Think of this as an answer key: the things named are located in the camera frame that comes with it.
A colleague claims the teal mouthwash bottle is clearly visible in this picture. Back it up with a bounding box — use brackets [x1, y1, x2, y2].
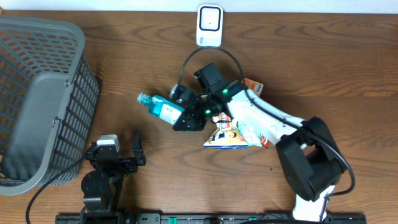
[137, 93, 184, 126]

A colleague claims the large white snack bag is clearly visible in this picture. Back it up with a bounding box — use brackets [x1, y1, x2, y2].
[203, 113, 248, 150]

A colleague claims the teal wet wipes packet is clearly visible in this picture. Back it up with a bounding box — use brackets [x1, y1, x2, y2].
[237, 121, 262, 147]

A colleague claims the red snack packet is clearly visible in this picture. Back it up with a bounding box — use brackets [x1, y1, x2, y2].
[261, 135, 270, 149]

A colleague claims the white barcode scanner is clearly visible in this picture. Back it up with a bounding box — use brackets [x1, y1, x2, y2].
[196, 4, 224, 47]

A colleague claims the dark grey plastic basket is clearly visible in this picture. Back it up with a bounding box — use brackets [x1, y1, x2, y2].
[1, 16, 100, 196]

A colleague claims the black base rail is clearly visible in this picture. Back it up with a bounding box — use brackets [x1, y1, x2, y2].
[55, 212, 368, 224]

